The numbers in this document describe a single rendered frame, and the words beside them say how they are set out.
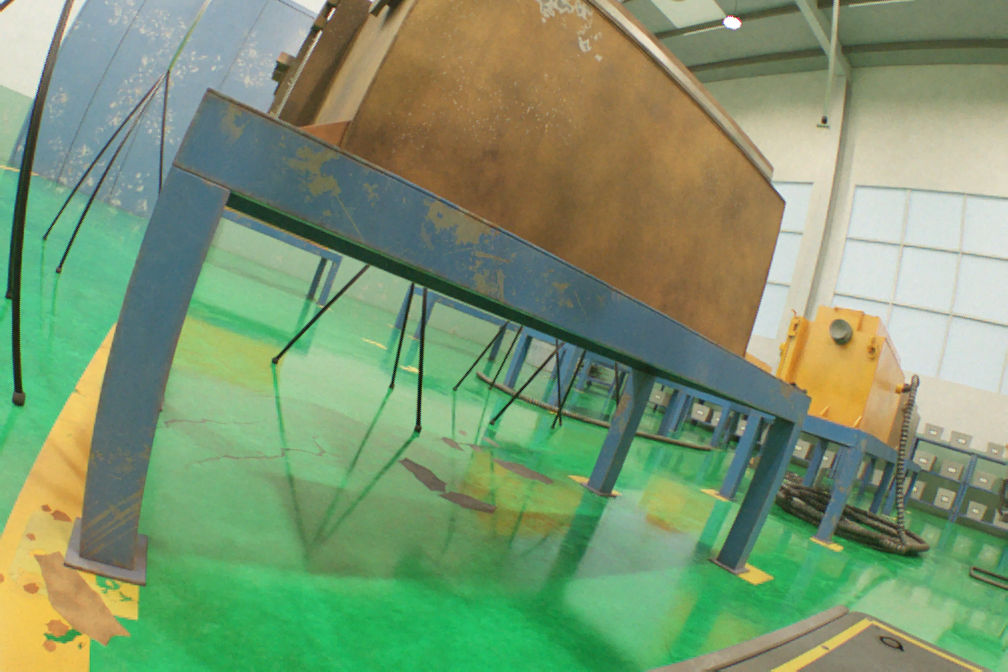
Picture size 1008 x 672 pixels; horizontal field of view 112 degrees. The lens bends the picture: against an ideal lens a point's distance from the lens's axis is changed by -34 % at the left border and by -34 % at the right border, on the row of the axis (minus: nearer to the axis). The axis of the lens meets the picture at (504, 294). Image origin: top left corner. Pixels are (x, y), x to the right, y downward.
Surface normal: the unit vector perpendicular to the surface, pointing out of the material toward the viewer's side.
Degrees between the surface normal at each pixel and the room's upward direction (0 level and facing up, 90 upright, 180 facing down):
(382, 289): 90
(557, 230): 90
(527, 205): 90
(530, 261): 90
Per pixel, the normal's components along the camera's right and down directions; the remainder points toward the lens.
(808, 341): -0.75, -0.32
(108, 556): 0.54, 0.15
